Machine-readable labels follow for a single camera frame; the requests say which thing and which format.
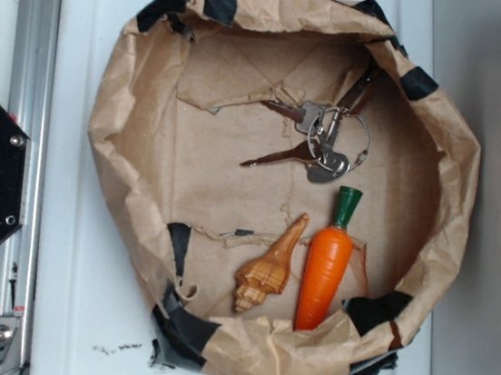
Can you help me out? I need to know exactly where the orange toy carrot green top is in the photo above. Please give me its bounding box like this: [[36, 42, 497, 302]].
[[294, 186, 363, 331]]

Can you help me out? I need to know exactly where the aluminium extrusion rail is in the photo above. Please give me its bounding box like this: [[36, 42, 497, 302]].
[[0, 0, 62, 375]]

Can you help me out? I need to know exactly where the silver carabiner clip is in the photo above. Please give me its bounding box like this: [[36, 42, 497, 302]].
[[317, 106, 349, 154]]

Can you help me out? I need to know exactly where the thin wire key ring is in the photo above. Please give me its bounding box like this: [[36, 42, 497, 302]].
[[338, 111, 375, 170]]

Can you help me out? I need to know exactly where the silver heart key tag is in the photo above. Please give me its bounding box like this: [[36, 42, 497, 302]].
[[306, 151, 350, 184]]

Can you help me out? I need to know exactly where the brass key lower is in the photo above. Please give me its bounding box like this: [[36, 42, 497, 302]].
[[240, 141, 321, 168]]

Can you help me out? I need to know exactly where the silver key upper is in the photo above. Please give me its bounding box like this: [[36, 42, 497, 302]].
[[262, 100, 325, 135]]

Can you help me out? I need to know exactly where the brown paper bin with tape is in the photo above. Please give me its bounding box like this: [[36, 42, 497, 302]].
[[88, 0, 481, 375]]

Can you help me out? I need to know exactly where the tan spiral seashell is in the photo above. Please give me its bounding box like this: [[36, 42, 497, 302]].
[[233, 213, 309, 313]]

